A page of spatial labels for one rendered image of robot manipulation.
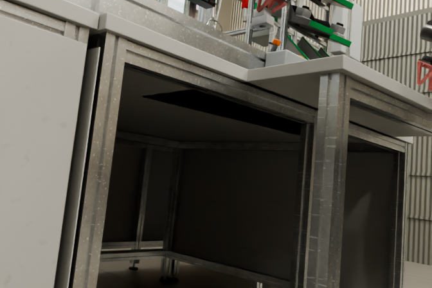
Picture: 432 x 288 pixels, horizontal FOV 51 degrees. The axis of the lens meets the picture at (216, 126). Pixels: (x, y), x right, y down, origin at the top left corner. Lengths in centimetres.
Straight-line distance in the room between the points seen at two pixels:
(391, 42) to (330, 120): 483
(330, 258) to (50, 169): 53
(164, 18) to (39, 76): 36
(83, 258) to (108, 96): 28
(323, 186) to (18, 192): 56
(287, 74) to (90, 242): 52
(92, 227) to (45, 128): 19
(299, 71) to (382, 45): 482
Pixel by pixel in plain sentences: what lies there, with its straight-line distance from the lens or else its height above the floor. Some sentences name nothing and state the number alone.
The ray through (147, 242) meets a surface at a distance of 313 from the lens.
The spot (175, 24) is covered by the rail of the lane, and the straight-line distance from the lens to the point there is 104.
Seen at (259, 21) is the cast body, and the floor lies 114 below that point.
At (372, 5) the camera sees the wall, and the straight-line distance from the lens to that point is 610.
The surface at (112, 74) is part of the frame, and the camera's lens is 83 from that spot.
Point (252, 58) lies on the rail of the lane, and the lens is 123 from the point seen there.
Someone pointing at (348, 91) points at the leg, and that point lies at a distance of 97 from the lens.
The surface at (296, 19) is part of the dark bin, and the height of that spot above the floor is 123.
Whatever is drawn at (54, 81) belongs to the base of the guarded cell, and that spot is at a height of 72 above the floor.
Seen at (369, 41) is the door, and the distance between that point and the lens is 588.
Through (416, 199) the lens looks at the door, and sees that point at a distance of 529.
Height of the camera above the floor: 58
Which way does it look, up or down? 8 degrees up
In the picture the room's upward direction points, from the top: 6 degrees clockwise
